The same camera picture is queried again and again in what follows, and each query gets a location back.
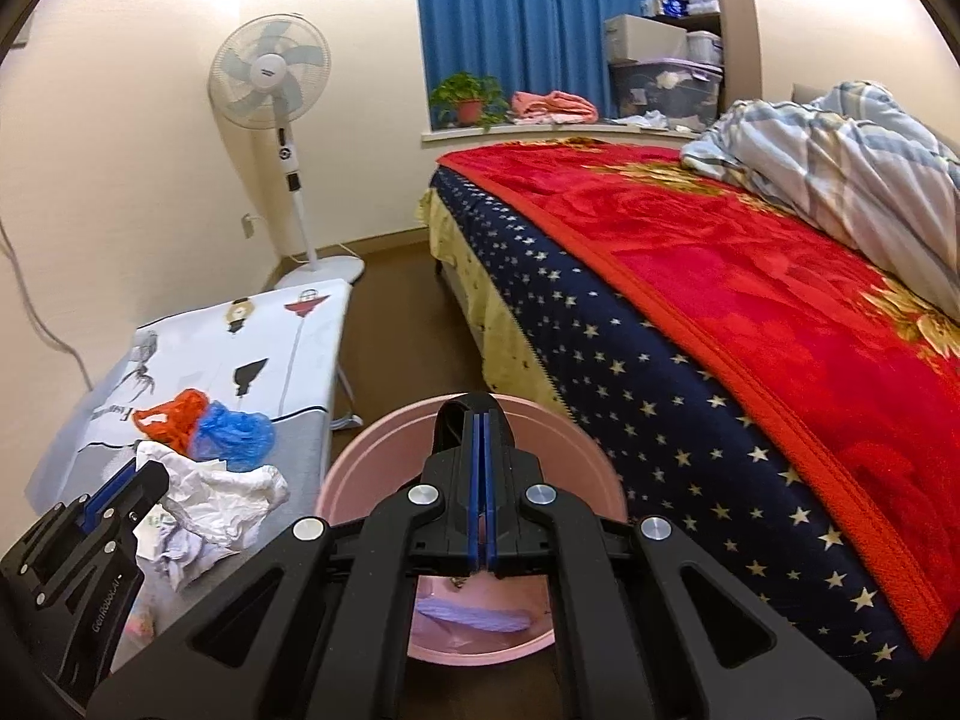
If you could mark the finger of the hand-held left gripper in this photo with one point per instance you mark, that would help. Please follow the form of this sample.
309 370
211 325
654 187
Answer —
112 493

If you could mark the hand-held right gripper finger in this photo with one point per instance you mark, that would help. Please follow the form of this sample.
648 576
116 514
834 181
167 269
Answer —
476 510
490 510

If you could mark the pink plastic bin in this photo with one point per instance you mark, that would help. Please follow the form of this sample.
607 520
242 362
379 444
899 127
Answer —
375 465

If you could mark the clear plastic wrapper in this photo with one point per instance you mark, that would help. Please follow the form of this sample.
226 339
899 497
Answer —
139 626

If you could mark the crumpled white tissue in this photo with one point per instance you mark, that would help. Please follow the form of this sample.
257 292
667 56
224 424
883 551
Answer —
184 559

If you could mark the orange plastic bag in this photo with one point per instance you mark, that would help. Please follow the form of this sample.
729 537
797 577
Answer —
176 420

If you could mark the lavender plastic bag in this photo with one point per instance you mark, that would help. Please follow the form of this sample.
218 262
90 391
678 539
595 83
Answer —
469 615

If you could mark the blue plastic bag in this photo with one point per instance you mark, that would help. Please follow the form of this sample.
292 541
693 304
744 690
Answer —
232 435

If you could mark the folding table with printed cover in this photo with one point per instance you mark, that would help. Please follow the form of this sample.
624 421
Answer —
225 360

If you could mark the yellow bed skirt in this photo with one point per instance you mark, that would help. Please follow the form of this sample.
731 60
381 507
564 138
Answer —
502 322

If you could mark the white window sill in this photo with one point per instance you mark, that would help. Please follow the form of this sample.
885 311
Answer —
465 136

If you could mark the potted green plant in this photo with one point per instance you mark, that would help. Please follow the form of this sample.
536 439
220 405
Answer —
469 109

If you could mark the pink folded cloth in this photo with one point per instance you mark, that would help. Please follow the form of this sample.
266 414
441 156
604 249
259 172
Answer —
551 106

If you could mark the clear storage bin purple lid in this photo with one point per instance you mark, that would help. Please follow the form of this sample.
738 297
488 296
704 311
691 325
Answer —
664 94

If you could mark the white standing fan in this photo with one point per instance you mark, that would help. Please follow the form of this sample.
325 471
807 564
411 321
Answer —
270 67

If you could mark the blue curtain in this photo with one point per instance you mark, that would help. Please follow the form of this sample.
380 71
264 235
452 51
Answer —
525 22

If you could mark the striped blue white duvet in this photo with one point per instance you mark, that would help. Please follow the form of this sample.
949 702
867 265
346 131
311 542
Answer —
840 157

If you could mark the grey storage box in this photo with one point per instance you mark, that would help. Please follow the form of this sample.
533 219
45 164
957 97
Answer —
645 37

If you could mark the small white container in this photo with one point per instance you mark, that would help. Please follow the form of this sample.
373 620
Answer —
705 47

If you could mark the beige shelf unit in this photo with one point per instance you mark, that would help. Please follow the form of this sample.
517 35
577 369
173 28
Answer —
739 0

